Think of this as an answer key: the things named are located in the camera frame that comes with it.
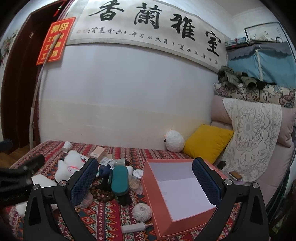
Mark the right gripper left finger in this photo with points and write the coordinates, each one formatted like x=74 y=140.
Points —
x=39 y=222

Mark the teal tape measure case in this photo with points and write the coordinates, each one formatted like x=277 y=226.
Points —
x=119 y=183

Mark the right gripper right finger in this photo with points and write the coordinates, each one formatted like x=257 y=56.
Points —
x=251 y=221

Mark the white label paper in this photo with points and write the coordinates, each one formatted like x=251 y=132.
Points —
x=107 y=161

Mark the framed painting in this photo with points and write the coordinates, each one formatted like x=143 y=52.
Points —
x=270 y=32

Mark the pink sofa backrest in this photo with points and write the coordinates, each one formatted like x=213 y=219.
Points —
x=270 y=180

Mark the white yarn ball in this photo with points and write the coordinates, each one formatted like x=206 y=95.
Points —
x=142 y=212

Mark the dark wooden door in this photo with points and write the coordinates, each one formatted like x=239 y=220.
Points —
x=20 y=75

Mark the yellow cushion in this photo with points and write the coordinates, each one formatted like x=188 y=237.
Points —
x=207 y=142

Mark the white tube roll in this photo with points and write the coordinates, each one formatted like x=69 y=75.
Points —
x=138 y=227

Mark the green clothes pile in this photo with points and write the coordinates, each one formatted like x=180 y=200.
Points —
x=231 y=79

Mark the pink cardboard box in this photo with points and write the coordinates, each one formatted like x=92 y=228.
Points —
x=99 y=153

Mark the white ribbed paper cup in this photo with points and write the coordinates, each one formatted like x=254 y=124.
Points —
x=67 y=147

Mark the floral folded quilt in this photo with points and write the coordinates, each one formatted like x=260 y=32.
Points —
x=269 y=94

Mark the brown small box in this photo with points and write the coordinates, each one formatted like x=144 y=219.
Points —
x=236 y=176

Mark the patterned red bedspread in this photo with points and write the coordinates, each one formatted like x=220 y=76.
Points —
x=103 y=220

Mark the white small bottle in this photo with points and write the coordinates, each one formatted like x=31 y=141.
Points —
x=130 y=170

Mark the white fluffy chick toy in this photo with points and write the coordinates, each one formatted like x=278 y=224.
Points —
x=174 y=141

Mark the salmon pink storage box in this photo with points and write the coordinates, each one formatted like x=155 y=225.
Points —
x=178 y=202

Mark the white lace cover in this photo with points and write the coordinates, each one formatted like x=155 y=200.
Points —
x=256 y=129

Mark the grey ribbed cup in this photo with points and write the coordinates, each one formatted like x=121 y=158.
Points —
x=119 y=162

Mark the clear bag with biscuit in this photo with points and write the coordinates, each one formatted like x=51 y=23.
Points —
x=135 y=185

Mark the calligraphy scroll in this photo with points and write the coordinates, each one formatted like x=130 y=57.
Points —
x=150 y=24

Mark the blue fabric wardrobe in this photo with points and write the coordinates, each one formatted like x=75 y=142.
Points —
x=271 y=63

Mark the red poster sign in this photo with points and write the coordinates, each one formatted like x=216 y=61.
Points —
x=55 y=41

